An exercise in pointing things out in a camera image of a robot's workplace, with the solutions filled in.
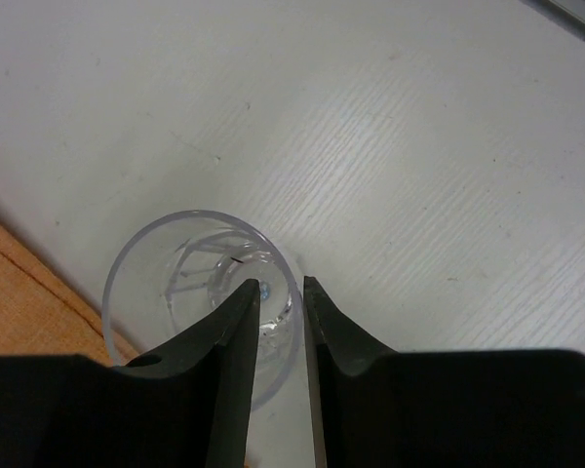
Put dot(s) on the orange cloth placemat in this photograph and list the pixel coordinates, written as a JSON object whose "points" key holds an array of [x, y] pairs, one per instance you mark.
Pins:
{"points": [[39, 313]]}

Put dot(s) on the clear plastic cup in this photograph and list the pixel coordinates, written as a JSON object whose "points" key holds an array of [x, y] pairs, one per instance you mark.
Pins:
{"points": [[179, 268]]}

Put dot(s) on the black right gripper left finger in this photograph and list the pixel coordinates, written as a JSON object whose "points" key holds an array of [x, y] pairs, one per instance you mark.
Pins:
{"points": [[185, 403]]}

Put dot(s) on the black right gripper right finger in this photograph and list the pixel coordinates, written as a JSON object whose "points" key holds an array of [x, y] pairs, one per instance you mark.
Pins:
{"points": [[372, 406]]}

